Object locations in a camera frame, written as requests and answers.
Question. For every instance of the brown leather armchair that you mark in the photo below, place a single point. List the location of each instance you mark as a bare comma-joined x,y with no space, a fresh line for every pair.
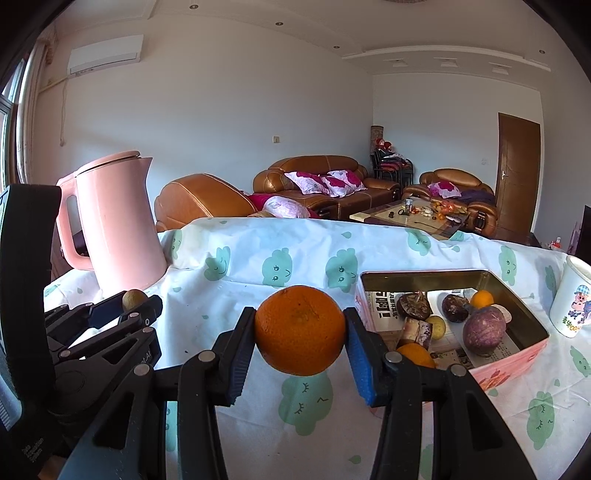
198,198
455,175

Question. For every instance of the white magenta floral pillow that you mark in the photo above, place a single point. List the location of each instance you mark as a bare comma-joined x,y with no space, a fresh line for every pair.
444,188
337,185
307,183
351,177

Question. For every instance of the purple round turnip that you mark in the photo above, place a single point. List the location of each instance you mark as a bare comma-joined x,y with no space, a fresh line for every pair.
485,330

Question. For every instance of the pale pink pillow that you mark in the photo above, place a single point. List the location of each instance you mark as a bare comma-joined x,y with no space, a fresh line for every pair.
284,207

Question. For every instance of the orange mandarin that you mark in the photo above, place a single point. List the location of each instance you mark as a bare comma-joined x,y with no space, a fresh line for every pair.
482,300
415,354
300,330

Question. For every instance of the group of snacks and oranges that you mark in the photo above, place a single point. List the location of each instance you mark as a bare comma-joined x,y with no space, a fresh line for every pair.
443,207

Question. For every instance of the dark wooden coffee table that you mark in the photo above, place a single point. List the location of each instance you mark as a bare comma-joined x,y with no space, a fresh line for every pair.
392,219

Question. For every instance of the white cartoon mug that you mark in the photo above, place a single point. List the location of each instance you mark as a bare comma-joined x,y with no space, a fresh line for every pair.
570,300

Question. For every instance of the white air conditioner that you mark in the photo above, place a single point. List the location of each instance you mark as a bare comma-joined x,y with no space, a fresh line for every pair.
104,55

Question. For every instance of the small brown longan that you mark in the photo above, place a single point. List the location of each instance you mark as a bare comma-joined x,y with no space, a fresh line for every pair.
134,299

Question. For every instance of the beige curtain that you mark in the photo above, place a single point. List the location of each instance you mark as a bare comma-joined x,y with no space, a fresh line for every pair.
34,115

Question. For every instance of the newspaper sheet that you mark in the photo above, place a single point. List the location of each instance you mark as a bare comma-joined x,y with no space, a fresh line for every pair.
383,318

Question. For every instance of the tall patterned vase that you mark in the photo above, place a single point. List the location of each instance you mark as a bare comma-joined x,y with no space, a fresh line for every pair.
376,136

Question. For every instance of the brown leather three-seat sofa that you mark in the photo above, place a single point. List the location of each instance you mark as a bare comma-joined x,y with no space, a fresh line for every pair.
374,194

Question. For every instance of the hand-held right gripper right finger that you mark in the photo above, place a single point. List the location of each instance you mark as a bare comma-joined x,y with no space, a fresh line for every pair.
360,374

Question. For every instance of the brown wooden door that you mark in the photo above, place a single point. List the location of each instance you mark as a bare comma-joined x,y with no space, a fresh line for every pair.
517,175

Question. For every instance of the purple blanket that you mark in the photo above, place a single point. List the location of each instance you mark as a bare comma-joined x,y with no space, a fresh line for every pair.
478,196

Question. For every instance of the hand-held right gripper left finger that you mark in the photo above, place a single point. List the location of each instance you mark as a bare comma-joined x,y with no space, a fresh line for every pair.
238,374

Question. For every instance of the stack of black chairs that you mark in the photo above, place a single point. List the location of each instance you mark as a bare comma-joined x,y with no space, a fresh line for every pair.
392,168

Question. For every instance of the pink tin box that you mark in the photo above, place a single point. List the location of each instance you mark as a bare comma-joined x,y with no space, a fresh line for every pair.
508,364

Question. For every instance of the window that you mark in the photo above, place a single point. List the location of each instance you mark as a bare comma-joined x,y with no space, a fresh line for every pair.
9,129

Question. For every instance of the white wall pipe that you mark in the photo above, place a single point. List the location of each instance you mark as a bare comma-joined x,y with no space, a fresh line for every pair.
63,110

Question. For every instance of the dark purple passion fruit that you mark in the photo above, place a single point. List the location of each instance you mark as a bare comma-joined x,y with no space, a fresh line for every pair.
455,308

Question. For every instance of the white green cloud tablecloth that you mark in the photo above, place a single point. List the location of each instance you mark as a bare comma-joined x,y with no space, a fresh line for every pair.
323,452

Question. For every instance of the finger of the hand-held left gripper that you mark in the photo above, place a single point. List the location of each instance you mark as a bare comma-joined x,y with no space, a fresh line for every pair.
104,313
147,314

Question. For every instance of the pink electric kettle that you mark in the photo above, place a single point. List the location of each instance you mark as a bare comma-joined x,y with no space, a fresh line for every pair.
120,226

